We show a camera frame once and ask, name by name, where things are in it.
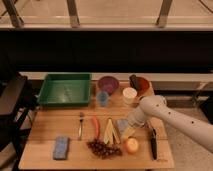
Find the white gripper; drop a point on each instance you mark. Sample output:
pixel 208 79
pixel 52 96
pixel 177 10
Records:
pixel 136 118

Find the blue towel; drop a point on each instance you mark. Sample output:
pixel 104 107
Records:
pixel 122 124

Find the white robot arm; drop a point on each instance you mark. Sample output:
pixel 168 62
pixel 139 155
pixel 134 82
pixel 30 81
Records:
pixel 156 106

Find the green plastic tray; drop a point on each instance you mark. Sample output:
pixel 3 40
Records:
pixel 65 90

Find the orange fruit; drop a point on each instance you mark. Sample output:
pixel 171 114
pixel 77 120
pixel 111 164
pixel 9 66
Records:
pixel 131 145

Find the yellow banana bunch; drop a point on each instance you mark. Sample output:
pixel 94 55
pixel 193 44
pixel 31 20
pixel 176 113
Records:
pixel 111 135

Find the bunch of dark grapes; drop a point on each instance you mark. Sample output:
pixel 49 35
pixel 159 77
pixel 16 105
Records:
pixel 102 150

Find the orange carrot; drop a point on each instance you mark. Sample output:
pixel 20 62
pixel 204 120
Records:
pixel 96 126

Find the white cup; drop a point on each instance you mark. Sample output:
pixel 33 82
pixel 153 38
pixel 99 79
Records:
pixel 129 94

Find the blue plastic cup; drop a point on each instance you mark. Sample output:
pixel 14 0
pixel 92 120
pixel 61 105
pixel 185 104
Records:
pixel 102 98

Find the red-orange bowl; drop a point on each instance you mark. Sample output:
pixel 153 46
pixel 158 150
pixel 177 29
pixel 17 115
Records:
pixel 144 86

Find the dark object in bowl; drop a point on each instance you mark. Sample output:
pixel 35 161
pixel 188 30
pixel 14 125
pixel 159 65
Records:
pixel 134 82

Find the silver fork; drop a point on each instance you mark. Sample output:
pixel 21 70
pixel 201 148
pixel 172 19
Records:
pixel 81 119

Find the purple bowl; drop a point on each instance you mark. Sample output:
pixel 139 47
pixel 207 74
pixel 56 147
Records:
pixel 108 84

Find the blue sponge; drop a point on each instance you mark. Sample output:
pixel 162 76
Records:
pixel 61 148

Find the dark chair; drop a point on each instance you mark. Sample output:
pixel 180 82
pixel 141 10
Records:
pixel 16 101

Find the black handled knife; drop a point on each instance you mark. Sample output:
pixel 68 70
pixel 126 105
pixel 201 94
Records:
pixel 153 141

